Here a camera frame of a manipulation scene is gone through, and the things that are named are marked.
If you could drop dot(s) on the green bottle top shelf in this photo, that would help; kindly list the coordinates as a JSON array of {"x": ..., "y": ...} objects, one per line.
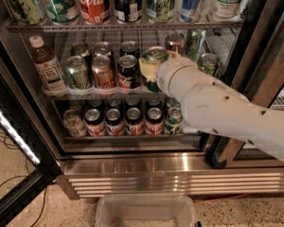
[{"x": 62, "y": 12}]

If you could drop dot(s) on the blue bottle top shelf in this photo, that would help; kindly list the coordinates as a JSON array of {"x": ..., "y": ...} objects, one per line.
[{"x": 190, "y": 10}]

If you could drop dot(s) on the orange soda can front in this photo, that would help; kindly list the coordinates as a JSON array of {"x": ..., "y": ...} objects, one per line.
[{"x": 103, "y": 73}]

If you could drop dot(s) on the green can front right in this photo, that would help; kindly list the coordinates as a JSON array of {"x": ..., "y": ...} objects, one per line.
[{"x": 208, "y": 63}]

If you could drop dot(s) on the pale can bottom left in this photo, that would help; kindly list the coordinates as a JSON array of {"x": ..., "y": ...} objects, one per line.
[{"x": 74, "y": 123}]

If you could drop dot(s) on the red-brown can back row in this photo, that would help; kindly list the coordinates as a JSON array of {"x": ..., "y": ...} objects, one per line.
[{"x": 175, "y": 42}]

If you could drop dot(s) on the green 7up can front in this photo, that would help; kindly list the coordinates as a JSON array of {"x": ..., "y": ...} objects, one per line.
[{"x": 154, "y": 53}]

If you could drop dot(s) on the red cola bottle top shelf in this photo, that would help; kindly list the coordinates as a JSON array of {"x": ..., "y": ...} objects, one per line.
[{"x": 95, "y": 11}]

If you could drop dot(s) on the olive bottle top left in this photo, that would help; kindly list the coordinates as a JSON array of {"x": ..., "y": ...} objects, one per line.
[{"x": 28, "y": 12}]

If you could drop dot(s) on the black label bottle top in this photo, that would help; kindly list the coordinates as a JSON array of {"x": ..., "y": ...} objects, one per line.
[{"x": 128, "y": 11}]

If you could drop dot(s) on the green tall can back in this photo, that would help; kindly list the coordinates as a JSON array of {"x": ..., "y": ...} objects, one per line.
[{"x": 194, "y": 40}]

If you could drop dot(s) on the clear plastic bin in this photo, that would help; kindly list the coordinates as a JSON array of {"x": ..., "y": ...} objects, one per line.
[{"x": 143, "y": 210}]

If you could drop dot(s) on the zero sugar bottle top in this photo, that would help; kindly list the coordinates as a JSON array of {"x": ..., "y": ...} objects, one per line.
[{"x": 226, "y": 9}]

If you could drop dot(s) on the yellow green bottle top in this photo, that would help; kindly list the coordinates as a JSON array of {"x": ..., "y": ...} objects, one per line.
[{"x": 160, "y": 11}]

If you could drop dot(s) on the steel fridge cabinet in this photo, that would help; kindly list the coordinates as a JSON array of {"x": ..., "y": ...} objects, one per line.
[{"x": 143, "y": 164}]

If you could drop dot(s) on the clear water bottle bottom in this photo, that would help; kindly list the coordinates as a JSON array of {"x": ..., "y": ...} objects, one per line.
[{"x": 188, "y": 129}]

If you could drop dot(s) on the brown tea bottle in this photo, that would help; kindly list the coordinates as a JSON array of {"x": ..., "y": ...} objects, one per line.
[{"x": 47, "y": 65}]

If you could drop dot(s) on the orange can back row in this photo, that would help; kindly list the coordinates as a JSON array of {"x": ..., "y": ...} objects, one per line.
[{"x": 104, "y": 49}]

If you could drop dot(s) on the closed right fridge door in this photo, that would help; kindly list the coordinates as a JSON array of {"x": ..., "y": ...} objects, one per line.
[{"x": 256, "y": 69}]

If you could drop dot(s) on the open fridge door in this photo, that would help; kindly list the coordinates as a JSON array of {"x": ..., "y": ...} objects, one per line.
[{"x": 23, "y": 174}]

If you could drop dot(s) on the green can bottom row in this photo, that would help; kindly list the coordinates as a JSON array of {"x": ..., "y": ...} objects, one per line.
[{"x": 173, "y": 120}]

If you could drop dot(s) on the black can back row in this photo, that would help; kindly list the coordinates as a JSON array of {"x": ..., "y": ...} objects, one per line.
[{"x": 130, "y": 48}]

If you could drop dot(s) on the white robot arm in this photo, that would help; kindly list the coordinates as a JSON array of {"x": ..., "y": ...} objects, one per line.
[{"x": 209, "y": 105}]

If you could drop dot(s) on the green can front left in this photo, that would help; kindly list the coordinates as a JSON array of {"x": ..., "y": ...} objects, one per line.
[{"x": 78, "y": 73}]

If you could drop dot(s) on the dark can back left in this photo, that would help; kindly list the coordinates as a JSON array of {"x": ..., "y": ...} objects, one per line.
[{"x": 82, "y": 49}]

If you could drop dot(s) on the black cola can front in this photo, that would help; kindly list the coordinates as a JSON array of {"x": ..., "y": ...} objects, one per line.
[{"x": 128, "y": 72}]

